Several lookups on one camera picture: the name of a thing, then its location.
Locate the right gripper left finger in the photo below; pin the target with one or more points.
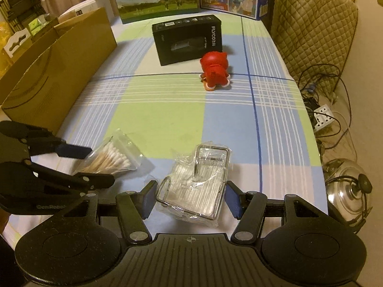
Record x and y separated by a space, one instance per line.
133 208

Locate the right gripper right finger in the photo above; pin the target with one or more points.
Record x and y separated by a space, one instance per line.
248 209

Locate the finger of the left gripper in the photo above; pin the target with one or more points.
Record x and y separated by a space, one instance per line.
73 151
96 181

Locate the cotton swabs bag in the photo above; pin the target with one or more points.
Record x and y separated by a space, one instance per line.
115 155

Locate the metal rack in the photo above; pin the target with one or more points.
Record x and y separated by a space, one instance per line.
193 191

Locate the brown cardboard box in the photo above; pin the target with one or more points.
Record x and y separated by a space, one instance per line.
43 84

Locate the plaid bed sheet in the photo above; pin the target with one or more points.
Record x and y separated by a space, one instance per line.
166 112

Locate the steel kettle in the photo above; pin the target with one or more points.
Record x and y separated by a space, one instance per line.
348 193

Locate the white power strip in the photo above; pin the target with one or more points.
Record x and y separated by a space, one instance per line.
323 117

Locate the stacked cardboard boxes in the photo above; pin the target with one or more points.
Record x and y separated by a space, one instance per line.
20 41

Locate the yellow plastic bag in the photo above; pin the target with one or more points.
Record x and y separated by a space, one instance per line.
5 62

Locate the red pig toy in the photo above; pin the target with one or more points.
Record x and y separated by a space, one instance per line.
214 66

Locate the white appliance box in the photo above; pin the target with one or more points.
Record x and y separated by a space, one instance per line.
86 7

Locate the black product box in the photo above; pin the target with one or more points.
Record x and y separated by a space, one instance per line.
187 38

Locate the quilted tan chair cover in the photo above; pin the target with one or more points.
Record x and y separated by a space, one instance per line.
314 39

